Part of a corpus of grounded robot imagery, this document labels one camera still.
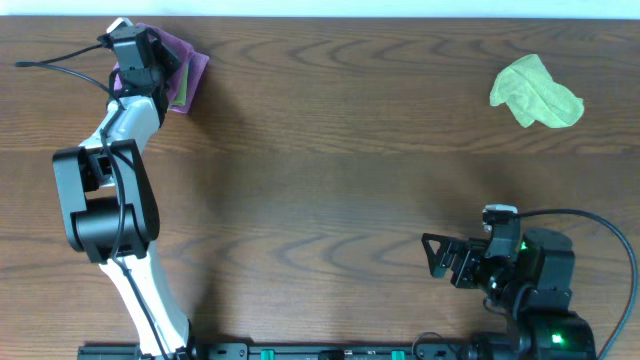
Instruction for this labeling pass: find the folded purple cloth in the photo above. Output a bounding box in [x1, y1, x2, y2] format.
[170, 52, 210, 114]

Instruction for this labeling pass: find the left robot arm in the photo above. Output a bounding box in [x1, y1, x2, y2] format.
[52, 25, 197, 359]

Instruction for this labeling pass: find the folded green cloth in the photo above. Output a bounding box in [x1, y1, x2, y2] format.
[171, 65, 189, 108]

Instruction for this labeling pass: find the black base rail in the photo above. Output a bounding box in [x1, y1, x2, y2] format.
[77, 341, 501, 360]

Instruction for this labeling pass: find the crumpled green cloth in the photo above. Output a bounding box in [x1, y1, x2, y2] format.
[489, 54, 585, 129]

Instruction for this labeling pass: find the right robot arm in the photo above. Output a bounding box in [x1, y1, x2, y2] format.
[421, 228, 596, 359]

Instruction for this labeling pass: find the left black cable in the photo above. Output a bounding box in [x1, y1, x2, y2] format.
[14, 43, 174, 360]

